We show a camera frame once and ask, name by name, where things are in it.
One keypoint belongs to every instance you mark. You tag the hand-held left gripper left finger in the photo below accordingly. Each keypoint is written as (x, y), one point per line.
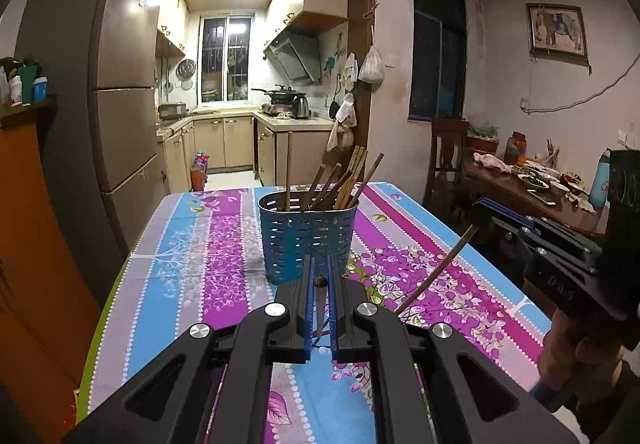
(306, 304)

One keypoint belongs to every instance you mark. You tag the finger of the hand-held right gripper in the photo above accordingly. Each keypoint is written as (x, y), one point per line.
(530, 241)
(500, 210)

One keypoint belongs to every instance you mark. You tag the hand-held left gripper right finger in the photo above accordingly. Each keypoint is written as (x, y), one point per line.
(334, 309)

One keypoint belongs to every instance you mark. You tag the wooden chopstick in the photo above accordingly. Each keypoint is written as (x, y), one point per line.
(320, 284)
(435, 269)

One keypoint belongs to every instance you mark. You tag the blue perforated utensil holder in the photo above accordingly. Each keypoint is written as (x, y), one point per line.
(305, 244)

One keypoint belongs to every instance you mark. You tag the bunch of wooden chopsticks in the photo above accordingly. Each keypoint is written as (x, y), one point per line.
(352, 174)

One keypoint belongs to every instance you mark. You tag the person's right hand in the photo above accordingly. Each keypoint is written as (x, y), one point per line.
(580, 359)

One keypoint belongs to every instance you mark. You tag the wooden dining table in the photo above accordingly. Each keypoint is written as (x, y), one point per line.
(505, 189)

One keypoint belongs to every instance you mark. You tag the mobile phone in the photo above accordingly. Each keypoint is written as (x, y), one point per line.
(542, 198)

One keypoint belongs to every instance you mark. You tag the plate of green vegetables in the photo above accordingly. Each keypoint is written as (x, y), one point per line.
(532, 180)

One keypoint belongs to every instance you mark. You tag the pink cloth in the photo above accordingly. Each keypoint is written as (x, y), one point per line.
(492, 161)

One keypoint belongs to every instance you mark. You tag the brown glass jar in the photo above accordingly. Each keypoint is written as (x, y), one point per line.
(515, 149)

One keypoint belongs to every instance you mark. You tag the potted plant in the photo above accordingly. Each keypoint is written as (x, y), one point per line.
(482, 141)

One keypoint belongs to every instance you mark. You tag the cup of chopsticks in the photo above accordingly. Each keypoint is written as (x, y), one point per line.
(552, 158)

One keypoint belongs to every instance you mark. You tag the wooden chair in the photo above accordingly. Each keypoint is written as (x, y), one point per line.
(447, 149)

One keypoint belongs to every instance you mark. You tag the blue water bottle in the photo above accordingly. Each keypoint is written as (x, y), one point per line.
(599, 184)

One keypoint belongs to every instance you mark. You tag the floral striped tablecloth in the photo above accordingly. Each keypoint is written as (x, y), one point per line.
(225, 249)

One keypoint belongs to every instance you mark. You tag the dark room window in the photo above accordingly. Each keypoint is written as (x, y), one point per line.
(435, 59)

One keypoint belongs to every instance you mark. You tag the red bottles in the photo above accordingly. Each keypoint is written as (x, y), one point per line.
(197, 174)

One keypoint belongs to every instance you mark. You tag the beige hanging bag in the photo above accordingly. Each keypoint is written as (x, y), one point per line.
(342, 136)

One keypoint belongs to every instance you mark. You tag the beige lower kitchen cabinets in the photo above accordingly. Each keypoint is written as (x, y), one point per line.
(235, 144)

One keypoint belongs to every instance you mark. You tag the white hanging cloth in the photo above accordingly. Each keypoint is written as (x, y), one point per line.
(345, 111)

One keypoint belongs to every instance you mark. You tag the hanging white plastic bag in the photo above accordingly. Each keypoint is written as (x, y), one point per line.
(372, 66)

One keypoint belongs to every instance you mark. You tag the steel kettle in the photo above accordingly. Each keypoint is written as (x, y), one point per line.
(301, 108)

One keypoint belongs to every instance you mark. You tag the black wok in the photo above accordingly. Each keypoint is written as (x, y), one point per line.
(282, 96)

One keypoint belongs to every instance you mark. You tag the steel cooking pot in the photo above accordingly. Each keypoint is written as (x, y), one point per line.
(172, 110)

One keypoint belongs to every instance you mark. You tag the steel range hood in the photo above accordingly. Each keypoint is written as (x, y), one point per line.
(297, 56)

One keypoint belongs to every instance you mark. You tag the grey refrigerator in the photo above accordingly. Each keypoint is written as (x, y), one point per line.
(125, 124)

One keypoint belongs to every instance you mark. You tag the kitchen window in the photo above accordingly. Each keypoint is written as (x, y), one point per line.
(225, 54)

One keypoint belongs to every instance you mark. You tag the hanging metal strainer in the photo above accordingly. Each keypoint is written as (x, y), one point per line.
(186, 69)

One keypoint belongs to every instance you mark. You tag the orange wooden cabinet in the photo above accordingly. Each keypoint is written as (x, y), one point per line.
(30, 224)

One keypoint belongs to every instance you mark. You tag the green plastic container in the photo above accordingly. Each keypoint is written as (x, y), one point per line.
(27, 75)

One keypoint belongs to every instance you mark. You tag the white plastic bottle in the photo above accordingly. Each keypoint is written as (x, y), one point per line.
(15, 91)

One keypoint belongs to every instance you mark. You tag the framed wall picture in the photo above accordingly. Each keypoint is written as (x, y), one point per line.
(556, 30)

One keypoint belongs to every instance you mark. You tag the flower wall sticker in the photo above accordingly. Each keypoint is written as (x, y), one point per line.
(330, 64)

